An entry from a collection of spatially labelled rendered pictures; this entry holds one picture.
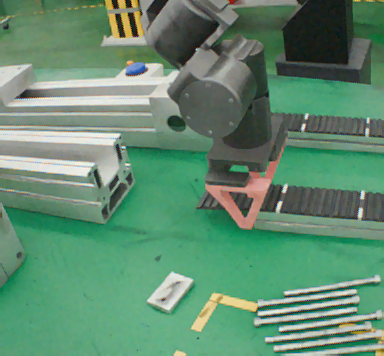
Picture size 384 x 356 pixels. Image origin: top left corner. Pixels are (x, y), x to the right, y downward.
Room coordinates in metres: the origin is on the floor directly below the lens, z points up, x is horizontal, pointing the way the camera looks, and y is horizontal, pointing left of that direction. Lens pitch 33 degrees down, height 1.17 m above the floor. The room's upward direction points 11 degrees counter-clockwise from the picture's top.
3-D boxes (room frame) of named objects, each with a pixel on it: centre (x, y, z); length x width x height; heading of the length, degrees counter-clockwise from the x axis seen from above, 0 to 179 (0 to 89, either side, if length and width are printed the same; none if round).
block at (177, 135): (0.70, -0.02, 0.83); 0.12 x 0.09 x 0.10; 153
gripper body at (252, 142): (0.45, -0.07, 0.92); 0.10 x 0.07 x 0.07; 153
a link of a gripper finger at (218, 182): (0.43, -0.05, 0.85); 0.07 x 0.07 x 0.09; 63
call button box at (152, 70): (0.87, 0.08, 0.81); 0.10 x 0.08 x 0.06; 153
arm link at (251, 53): (0.45, -0.06, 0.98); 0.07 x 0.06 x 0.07; 153
